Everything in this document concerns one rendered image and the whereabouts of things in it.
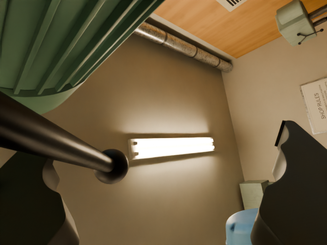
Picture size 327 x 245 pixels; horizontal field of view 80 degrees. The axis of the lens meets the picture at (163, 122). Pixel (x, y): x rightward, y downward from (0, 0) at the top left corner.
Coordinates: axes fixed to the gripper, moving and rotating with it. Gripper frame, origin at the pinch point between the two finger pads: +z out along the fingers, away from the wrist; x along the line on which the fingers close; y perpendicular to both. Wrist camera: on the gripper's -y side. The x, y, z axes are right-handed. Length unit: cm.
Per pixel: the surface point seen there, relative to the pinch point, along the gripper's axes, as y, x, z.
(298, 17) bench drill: 16, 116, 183
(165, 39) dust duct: 33, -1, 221
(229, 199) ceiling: 224, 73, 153
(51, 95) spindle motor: 0.9, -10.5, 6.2
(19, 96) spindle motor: 0.0, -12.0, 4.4
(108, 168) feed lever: 5.6, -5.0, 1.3
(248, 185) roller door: 215, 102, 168
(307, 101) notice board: 114, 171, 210
